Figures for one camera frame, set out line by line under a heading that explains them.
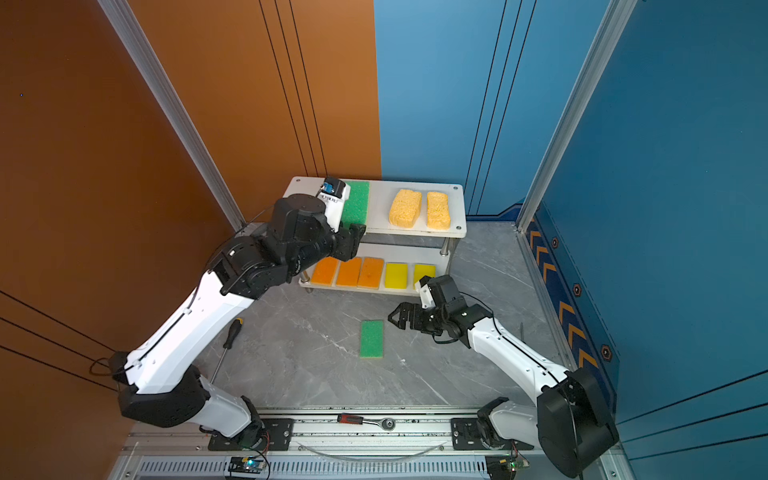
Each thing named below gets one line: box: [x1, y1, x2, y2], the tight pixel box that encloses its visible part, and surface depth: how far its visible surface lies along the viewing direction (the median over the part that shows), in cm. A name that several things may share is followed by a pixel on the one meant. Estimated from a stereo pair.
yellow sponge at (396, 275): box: [385, 262, 409, 289], surface depth 98 cm
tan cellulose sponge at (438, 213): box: [427, 192, 451, 230], surface depth 74 cm
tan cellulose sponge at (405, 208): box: [390, 189, 422, 228], surface depth 74 cm
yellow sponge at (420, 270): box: [414, 264, 437, 284], surface depth 99 cm
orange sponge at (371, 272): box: [357, 257, 384, 290], surface depth 96 cm
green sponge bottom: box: [359, 320, 384, 359], surface depth 91 cm
